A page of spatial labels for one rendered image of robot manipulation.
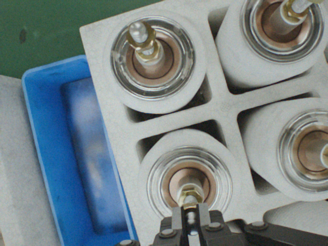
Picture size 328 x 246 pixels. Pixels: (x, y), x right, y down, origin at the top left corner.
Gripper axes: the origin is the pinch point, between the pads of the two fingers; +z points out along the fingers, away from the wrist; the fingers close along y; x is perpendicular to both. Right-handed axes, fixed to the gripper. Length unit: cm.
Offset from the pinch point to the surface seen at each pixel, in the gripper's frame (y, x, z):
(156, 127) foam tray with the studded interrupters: -2.6, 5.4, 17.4
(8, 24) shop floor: -29, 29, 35
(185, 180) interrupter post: -0.2, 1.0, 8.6
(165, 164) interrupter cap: -1.8, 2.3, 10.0
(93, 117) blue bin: -15.0, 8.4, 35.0
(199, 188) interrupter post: 0.8, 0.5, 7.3
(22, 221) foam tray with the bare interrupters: -21.7, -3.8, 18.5
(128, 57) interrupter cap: -3.4, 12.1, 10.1
